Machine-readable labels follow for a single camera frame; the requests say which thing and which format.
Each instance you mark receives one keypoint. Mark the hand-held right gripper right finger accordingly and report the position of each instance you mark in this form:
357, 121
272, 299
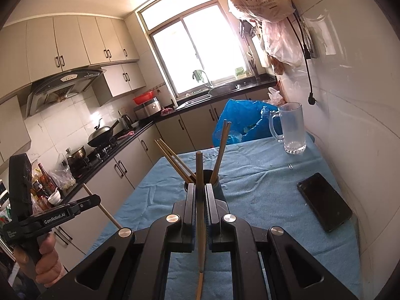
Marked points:
211, 206

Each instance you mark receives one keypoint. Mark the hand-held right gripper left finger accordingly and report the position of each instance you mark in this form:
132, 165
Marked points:
190, 206

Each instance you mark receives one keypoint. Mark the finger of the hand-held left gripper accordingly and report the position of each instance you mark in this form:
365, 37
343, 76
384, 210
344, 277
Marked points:
87, 203

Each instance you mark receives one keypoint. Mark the single bamboo chopstick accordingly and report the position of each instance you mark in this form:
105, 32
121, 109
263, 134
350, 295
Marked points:
200, 168
107, 214

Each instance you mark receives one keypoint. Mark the dark plastic utensil holder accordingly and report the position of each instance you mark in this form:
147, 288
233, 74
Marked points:
208, 176

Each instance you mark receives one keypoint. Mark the group of bamboo chopsticks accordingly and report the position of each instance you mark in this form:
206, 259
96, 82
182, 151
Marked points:
221, 150

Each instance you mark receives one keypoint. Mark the person's left hand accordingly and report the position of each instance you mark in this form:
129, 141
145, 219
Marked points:
50, 262

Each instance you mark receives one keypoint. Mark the cluster of condiment bottles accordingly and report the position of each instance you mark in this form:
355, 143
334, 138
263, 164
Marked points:
39, 198

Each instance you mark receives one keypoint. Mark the brown glass bottle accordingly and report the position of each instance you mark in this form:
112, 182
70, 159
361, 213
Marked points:
43, 175

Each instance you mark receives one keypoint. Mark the white bowl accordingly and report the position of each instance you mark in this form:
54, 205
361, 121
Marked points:
53, 198

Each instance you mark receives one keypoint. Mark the clear plastic bag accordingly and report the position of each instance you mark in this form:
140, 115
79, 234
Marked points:
64, 175

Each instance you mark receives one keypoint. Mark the beige base cabinets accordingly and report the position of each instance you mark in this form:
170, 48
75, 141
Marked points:
125, 175

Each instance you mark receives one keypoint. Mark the stainless steel pot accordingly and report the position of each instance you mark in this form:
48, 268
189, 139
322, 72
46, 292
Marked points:
76, 155

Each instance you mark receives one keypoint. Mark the gas stove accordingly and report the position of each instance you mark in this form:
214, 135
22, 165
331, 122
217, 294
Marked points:
100, 154

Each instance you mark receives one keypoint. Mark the blue tablecloth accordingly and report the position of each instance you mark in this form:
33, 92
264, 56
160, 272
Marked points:
265, 187

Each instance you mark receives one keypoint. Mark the black wok with lid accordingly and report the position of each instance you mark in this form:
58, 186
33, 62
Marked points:
101, 134

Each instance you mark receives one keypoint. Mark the pink dish cloth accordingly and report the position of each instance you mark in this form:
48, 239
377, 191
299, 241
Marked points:
166, 111
125, 133

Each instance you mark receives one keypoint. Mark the metal kettle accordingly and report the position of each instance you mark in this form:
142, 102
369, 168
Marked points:
125, 122

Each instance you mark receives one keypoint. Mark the black countertop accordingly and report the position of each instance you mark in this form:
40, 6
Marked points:
145, 126

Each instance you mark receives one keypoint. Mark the blue plastic bag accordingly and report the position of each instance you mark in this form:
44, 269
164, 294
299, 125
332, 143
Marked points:
240, 115

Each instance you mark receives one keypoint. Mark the range hood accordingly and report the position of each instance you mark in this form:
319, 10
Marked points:
62, 90

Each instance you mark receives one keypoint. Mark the steel rice cooker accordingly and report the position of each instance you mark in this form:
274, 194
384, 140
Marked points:
148, 109

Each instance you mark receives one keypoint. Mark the steel sink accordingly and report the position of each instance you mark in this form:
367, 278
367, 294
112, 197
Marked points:
193, 100

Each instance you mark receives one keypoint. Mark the clear glass mug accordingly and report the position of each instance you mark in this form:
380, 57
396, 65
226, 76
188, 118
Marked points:
290, 125

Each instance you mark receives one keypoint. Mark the black smartphone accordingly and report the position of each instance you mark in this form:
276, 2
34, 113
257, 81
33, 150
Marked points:
325, 201

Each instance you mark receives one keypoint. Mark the dark metal basin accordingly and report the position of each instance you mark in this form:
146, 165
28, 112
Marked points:
223, 89

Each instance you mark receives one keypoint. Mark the red plastic basin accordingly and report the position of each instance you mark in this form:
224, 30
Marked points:
144, 97

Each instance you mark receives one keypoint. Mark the metal faucet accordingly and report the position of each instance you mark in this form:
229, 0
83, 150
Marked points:
207, 79

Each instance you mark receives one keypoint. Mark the white plastic bag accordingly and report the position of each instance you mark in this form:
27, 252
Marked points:
276, 97

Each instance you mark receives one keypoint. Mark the green rag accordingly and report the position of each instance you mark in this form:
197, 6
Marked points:
197, 75

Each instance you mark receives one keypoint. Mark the green potted plant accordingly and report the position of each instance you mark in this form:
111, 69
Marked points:
240, 72

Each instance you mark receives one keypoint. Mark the chopstick caddy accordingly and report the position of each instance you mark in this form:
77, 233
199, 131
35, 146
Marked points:
252, 68

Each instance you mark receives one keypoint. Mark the white cutting board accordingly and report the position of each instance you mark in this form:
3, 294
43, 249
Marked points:
261, 53

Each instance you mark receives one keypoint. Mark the window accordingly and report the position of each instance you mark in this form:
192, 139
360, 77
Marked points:
193, 43

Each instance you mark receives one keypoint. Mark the translucent pink plastic bag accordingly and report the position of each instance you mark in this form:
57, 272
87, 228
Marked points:
282, 43

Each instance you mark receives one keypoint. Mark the beige wall cabinet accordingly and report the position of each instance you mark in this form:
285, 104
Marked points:
122, 79

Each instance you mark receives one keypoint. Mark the row of beige wall cabinets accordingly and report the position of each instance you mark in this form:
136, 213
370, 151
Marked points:
72, 43

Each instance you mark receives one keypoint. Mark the wall utensil rack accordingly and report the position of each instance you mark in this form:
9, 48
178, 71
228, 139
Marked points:
248, 28

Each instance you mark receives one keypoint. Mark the wall power socket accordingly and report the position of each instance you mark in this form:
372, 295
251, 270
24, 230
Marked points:
311, 43

